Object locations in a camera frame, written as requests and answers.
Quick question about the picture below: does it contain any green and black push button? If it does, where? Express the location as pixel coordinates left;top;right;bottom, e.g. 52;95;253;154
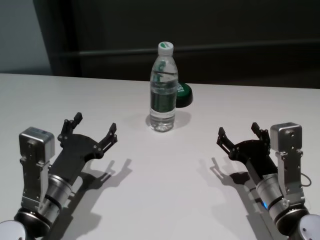
175;82;194;109

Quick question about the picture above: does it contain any grey horizontal metal rail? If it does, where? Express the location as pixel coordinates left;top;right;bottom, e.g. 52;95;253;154
58;47;320;58

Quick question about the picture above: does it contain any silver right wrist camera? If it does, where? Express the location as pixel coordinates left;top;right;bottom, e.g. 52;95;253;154
269;122;306;201

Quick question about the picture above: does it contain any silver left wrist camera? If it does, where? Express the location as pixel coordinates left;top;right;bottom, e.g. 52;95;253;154
18;126;56;211

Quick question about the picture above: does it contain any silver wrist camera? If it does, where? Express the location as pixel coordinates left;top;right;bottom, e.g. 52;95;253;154
18;126;56;211
269;122;306;201

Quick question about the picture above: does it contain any thin right wrist camera cable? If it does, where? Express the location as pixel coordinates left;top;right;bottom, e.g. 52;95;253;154
301;172;312;187

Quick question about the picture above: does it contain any dark vertical frame post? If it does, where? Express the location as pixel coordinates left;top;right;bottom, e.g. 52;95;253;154
32;0;84;76

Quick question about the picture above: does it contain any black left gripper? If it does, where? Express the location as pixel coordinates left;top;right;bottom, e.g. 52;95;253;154
47;112;118;185

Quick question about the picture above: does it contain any clear plastic water bottle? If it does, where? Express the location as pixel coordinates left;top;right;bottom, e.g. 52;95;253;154
149;41;179;133

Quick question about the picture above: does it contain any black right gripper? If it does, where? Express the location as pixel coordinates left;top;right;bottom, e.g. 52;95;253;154
216;121;279;180

